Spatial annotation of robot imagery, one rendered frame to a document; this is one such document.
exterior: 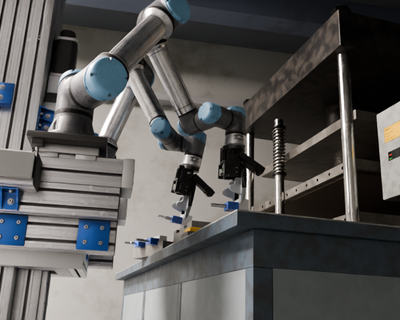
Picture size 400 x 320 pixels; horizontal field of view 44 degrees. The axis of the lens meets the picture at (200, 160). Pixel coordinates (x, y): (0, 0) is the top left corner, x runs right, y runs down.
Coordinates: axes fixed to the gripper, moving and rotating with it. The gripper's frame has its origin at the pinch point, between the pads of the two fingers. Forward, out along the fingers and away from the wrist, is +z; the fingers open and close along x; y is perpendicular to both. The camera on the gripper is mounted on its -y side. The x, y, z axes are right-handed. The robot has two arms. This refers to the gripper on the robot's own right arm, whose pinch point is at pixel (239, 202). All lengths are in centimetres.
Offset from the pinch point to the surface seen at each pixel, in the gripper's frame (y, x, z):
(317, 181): -67, -60, -31
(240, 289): 16, 42, 33
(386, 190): -73, -13, -16
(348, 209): -60, -23, -8
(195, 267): 16.4, 4.0, 24.1
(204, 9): -30, -157, -190
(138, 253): 24, -59, 13
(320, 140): -70, -60, -54
